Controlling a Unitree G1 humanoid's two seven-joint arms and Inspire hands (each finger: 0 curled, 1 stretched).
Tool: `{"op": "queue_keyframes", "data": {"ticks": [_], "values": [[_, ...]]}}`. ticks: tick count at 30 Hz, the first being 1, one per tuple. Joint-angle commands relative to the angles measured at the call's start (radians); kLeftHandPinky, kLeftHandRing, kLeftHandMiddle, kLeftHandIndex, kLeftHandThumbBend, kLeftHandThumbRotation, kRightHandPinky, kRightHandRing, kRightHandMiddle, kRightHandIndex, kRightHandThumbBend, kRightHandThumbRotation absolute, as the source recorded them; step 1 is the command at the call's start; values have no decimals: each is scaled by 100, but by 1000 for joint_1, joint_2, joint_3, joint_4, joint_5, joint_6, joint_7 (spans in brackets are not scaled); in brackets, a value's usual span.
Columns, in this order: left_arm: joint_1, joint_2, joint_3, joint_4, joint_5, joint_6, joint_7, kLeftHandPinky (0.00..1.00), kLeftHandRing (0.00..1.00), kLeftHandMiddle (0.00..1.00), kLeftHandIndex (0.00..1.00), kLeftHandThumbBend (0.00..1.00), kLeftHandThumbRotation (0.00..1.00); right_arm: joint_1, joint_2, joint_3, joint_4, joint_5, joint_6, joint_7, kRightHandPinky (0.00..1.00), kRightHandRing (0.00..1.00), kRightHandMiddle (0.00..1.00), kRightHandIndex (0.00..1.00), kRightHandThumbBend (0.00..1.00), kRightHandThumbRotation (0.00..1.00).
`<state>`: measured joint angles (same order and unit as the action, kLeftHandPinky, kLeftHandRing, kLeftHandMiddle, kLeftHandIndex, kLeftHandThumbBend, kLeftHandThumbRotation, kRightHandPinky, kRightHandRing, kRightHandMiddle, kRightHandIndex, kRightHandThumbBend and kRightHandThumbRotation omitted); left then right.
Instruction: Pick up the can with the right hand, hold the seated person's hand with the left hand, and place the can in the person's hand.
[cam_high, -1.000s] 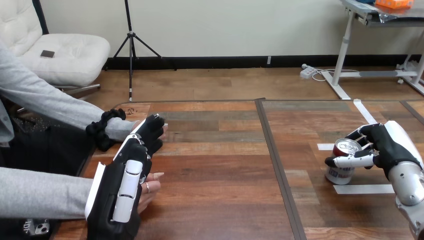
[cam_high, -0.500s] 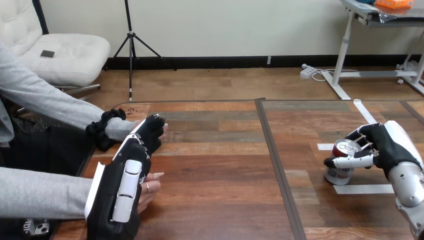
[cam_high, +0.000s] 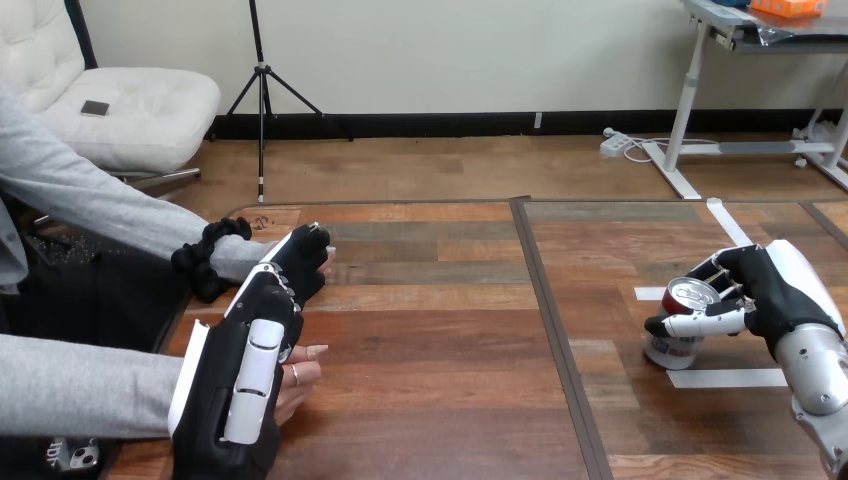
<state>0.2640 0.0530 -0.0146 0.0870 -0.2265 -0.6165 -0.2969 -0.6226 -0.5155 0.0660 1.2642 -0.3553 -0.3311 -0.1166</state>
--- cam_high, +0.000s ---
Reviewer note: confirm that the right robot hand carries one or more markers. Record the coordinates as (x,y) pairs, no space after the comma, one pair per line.
(772,298)

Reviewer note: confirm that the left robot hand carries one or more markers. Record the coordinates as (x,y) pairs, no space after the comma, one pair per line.
(225,384)

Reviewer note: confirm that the person's hand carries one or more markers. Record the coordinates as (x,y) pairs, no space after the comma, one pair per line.
(301,384)
(329,266)

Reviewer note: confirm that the red and white drink can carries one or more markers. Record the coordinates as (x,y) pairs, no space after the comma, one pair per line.
(676,348)

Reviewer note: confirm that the person's forearm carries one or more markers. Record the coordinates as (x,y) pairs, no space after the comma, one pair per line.
(79,387)
(86,189)

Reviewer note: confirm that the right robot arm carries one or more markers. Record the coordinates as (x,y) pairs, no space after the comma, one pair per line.
(815,371)

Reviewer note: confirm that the person's body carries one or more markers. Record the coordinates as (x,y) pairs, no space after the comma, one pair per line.
(99,298)

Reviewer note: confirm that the black scrunchie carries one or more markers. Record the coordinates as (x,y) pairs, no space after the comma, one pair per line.
(199,265)

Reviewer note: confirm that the black tripod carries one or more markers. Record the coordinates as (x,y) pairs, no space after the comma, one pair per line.
(262,99)

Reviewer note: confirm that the white desk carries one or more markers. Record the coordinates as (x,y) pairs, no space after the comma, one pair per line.
(689,99)

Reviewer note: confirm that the white power strip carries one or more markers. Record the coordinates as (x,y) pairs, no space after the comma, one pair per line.
(615,143)

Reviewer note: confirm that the white cushioned chair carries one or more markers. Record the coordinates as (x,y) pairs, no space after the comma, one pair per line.
(146,112)

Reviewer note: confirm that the dark smartphone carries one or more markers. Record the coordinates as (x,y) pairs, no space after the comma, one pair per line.
(95,108)

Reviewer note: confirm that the orange thing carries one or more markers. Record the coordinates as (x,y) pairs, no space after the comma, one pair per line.
(788,6)

